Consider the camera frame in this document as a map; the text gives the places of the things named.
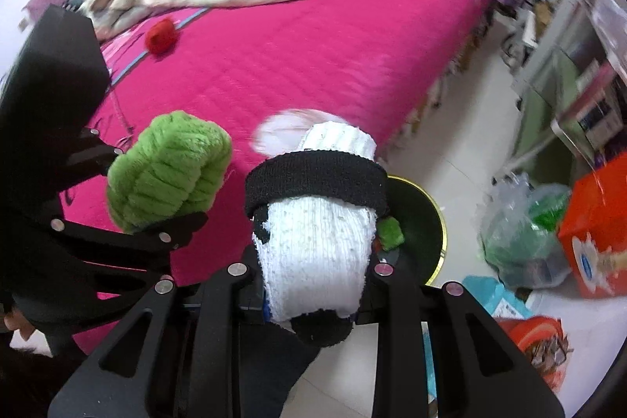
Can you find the person's left hand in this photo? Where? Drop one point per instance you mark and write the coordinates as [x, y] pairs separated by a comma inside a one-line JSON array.
[[14, 320]]

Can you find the large green fuzzy sock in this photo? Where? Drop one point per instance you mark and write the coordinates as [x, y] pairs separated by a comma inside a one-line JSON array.
[[166, 168]]

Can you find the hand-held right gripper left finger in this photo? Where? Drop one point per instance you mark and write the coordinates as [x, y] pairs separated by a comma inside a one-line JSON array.
[[230, 300]]

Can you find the white sock with black band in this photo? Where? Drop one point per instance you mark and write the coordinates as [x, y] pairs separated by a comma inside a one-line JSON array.
[[313, 241]]

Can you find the small green fuzzy sock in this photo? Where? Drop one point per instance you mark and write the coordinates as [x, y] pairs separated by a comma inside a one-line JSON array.
[[390, 234]]

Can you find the white shelf unit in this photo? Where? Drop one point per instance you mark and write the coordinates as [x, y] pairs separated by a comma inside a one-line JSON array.
[[563, 70]]

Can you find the orange gift box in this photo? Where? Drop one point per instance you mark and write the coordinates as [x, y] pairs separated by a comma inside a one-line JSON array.
[[595, 227]]

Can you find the pink feather print bedspread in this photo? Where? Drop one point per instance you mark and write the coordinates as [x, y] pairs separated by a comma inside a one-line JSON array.
[[318, 55]]

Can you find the red yarn ball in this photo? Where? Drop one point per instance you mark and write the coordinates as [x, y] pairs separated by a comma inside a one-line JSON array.
[[161, 37]]

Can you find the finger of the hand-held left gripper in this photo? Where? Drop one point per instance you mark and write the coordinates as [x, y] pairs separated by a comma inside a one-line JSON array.
[[90, 153], [147, 239]]

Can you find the teal paper bag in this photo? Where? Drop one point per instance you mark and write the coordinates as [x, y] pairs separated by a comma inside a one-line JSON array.
[[490, 295]]

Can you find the clear bag with green contents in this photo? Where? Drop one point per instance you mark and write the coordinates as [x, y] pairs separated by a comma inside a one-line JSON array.
[[529, 241]]

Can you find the orange snack package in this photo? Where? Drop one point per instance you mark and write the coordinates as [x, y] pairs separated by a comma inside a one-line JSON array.
[[534, 339]]

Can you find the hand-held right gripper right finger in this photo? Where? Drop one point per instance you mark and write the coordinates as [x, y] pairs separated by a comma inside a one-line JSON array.
[[397, 300]]

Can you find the black trash bin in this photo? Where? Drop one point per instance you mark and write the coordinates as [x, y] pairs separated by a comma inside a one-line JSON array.
[[421, 222]]

